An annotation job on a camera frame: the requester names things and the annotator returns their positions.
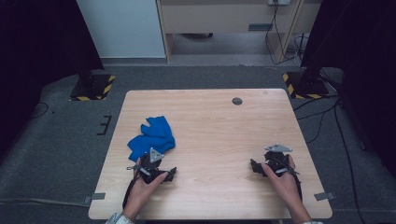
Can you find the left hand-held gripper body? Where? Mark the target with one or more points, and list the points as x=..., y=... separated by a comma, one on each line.
x=152, y=168

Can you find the person's left hand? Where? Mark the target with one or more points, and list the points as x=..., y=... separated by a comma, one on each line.
x=140, y=193

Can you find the black stand base striped edge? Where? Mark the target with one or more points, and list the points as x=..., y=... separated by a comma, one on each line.
x=306, y=87
x=93, y=88

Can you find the blue towel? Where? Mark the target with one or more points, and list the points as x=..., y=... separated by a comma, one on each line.
x=155, y=137

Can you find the black curtain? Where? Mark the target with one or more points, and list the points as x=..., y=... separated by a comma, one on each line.
x=37, y=46
x=367, y=62

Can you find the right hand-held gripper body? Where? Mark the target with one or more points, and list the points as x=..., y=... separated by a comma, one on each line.
x=277, y=160

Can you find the grey round table grommet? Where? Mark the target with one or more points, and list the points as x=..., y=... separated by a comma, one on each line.
x=237, y=101

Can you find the person's right hand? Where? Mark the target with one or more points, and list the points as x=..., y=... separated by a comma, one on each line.
x=283, y=186

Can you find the grey tape piece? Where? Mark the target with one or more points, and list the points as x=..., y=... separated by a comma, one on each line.
x=98, y=196
x=323, y=196

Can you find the white cabinet panel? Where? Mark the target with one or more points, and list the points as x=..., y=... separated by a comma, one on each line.
x=121, y=28

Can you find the white power strip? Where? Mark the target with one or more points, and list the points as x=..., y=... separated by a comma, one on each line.
x=280, y=2

